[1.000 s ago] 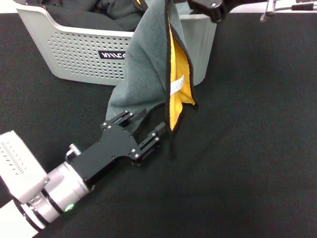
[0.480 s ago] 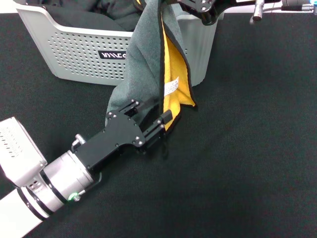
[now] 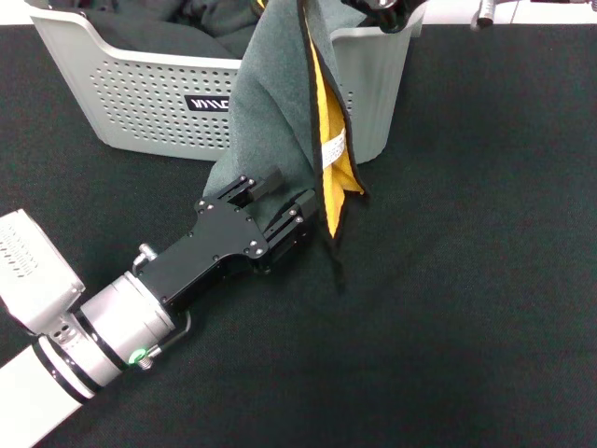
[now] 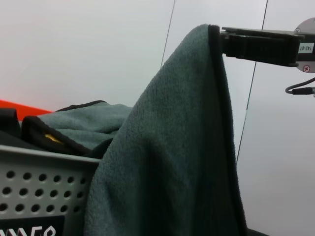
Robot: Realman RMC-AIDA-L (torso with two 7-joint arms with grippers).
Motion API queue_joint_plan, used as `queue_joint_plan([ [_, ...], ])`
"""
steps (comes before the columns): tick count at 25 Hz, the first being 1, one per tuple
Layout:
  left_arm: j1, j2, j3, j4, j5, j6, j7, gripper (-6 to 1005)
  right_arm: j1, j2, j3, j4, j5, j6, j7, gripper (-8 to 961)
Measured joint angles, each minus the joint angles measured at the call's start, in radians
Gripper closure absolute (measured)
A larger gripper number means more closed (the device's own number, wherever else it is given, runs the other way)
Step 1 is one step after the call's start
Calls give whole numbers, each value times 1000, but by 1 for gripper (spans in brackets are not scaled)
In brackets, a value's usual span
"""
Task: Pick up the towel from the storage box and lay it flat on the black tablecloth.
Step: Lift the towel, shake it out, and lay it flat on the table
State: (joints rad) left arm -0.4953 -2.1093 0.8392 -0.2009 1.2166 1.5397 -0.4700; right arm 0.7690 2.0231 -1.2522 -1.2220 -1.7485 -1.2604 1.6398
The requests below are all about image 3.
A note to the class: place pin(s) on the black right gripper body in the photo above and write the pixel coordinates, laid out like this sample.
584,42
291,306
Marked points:
387,14

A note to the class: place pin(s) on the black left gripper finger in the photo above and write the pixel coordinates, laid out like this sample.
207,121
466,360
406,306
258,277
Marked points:
298,219
256,184

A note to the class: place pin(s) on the grey perforated storage box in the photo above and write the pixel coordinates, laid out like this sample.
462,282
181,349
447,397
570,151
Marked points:
140,93

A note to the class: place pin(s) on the black cloth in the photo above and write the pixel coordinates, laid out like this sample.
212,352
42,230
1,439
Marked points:
154,37

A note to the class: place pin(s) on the dark charcoal cloth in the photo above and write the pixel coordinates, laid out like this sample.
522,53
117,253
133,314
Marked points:
219,23

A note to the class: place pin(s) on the grey and yellow towel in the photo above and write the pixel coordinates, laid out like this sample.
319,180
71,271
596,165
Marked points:
266,93

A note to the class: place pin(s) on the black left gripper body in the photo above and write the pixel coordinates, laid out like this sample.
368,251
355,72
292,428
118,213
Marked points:
210,252

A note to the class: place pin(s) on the black tablecloth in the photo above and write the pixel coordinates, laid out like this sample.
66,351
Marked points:
443,280

